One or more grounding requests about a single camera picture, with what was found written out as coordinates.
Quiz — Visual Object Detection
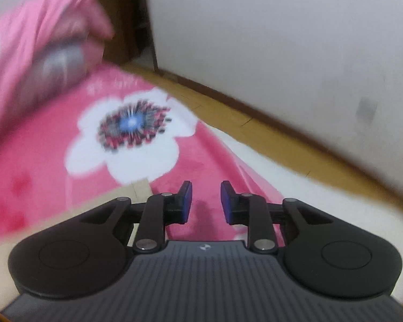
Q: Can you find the pink floral duvet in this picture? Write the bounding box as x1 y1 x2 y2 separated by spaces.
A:
0 0 115 148

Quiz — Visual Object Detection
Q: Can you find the brown wooden door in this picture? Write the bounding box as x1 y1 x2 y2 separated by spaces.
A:
62 0 162 74

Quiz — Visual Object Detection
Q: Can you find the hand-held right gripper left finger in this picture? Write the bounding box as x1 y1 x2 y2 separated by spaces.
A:
80 180 193 254

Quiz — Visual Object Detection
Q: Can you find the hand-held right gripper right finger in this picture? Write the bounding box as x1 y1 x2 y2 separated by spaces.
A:
221 180 333 254

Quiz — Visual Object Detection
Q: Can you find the pink floral bed sheet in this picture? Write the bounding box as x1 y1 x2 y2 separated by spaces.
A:
0 64 289 242

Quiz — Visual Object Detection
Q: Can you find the white mattress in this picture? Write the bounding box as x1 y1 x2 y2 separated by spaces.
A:
218 131 403 242

